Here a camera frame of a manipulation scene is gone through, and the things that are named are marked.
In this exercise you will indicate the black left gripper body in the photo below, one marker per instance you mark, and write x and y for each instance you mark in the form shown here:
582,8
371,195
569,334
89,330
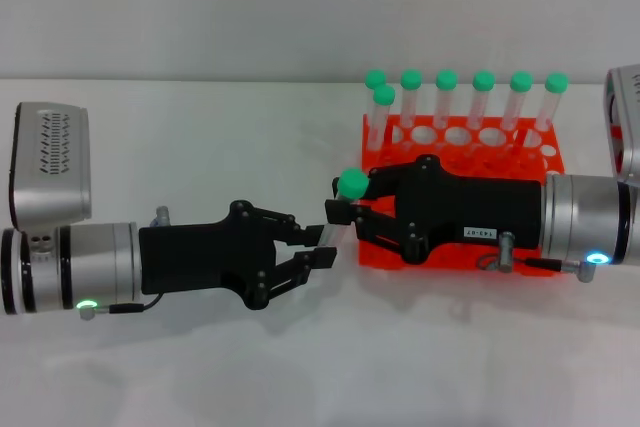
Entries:
200,262

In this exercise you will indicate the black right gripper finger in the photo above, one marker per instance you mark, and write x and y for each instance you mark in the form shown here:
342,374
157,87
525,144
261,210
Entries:
380,227
387,179

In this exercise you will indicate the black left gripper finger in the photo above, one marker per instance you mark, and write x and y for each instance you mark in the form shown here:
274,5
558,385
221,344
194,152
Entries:
320,258
295,232

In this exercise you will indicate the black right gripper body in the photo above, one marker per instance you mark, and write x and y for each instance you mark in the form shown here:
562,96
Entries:
475,212

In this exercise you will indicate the green capped clear test tube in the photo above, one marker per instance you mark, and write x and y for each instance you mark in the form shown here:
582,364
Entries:
446,79
556,83
483,80
520,81
375,79
410,79
384,95
352,183

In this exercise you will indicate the orange plastic test tube rack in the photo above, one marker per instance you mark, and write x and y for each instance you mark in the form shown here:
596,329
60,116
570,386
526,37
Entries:
380,259

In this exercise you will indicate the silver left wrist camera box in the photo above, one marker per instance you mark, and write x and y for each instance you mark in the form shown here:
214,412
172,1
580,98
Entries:
50,182

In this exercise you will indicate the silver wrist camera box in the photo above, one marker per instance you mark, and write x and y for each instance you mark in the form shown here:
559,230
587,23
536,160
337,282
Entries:
627,117
50,182

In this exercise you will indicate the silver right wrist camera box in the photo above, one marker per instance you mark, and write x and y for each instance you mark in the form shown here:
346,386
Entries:
627,117

